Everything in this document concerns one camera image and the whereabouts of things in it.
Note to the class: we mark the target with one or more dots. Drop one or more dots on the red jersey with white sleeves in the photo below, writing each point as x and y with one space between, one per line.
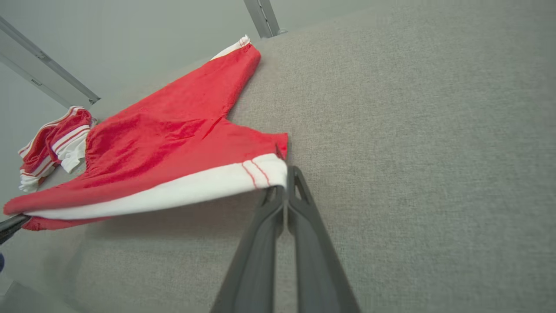
43 143

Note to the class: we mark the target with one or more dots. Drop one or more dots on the red shorts with white band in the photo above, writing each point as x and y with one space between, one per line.
165 139

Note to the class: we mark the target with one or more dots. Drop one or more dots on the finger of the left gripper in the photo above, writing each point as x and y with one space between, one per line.
13 226

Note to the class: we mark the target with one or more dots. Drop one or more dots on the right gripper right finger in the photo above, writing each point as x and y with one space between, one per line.
317 269

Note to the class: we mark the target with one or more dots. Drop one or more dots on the grey partition post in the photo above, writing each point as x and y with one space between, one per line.
270 17
257 17

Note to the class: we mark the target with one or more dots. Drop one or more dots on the grey partition base rail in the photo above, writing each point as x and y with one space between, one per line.
43 71

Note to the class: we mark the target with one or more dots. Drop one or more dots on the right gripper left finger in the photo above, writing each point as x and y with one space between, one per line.
256 269

